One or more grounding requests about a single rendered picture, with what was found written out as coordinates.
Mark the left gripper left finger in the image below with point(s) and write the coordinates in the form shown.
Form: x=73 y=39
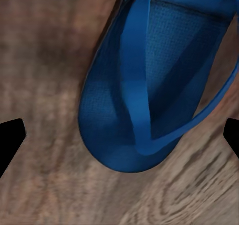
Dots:
x=12 y=134

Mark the sandal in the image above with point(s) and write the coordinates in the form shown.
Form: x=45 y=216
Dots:
x=147 y=78

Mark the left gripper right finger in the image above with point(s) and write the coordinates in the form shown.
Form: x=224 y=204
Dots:
x=231 y=134

